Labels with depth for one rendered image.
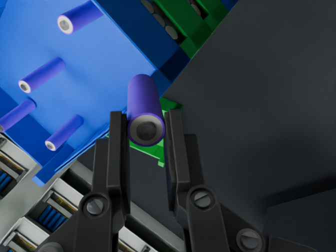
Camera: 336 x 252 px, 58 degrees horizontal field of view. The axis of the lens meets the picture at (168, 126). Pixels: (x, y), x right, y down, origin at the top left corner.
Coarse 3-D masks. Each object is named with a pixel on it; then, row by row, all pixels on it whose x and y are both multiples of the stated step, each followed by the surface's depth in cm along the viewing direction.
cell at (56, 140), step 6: (72, 120) 43; (78, 120) 44; (66, 126) 42; (72, 126) 43; (78, 126) 44; (54, 132) 41; (60, 132) 41; (66, 132) 42; (72, 132) 43; (48, 138) 40; (54, 138) 40; (60, 138) 41; (66, 138) 42; (48, 144) 40; (54, 144) 40; (60, 144) 41; (54, 150) 41
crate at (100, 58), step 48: (0, 0) 36; (48, 0) 34; (96, 0) 26; (0, 48) 43; (48, 48) 39; (96, 48) 36; (144, 48) 28; (0, 96) 48; (48, 96) 45; (96, 96) 41
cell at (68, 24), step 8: (88, 0) 30; (72, 8) 28; (80, 8) 28; (88, 8) 29; (96, 8) 30; (64, 16) 27; (72, 16) 27; (80, 16) 28; (88, 16) 29; (96, 16) 30; (64, 24) 27; (72, 24) 27; (80, 24) 28; (64, 32) 28; (72, 32) 28
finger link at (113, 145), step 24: (120, 120) 13; (96, 144) 13; (120, 144) 12; (96, 168) 13; (120, 168) 12; (120, 192) 12; (72, 216) 11; (120, 216) 12; (48, 240) 11; (72, 240) 11
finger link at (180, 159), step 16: (176, 112) 14; (176, 128) 13; (176, 144) 13; (192, 144) 14; (176, 160) 12; (192, 160) 13; (176, 176) 12; (192, 176) 12; (176, 192) 12; (176, 208) 12; (224, 208) 12; (224, 224) 11; (240, 224) 11; (240, 240) 11; (256, 240) 11
